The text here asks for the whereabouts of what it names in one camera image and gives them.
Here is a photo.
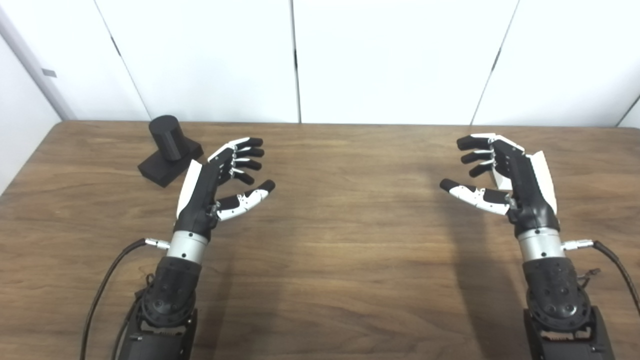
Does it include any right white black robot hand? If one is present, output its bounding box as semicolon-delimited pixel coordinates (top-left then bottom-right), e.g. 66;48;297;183
440;133;560;237

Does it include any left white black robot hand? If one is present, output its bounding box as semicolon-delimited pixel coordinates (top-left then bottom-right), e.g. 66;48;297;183
173;137;276;241

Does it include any white square piece with hole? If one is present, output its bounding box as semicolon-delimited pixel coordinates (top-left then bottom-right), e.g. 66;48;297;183
492;167;514;192

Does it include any black peg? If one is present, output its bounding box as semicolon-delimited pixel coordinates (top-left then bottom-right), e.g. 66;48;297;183
138;115;204;188

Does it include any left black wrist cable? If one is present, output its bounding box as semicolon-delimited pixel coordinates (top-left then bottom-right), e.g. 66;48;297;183
80;238;171;360

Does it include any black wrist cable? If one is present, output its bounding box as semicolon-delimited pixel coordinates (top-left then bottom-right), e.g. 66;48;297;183
80;238;171;360
561;240;640;317

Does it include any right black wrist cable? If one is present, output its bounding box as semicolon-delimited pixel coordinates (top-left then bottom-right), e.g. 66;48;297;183
561;240;640;317

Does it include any left thin black wrist wire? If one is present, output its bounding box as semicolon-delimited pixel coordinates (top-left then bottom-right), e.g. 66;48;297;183
134;272;156;301

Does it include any thin black wrist wire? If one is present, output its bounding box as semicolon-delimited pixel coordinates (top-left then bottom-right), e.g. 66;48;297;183
134;272;156;301
576;268;602;290

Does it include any right thin black wrist wire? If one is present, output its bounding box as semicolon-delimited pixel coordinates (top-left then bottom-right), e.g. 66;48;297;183
576;268;602;290

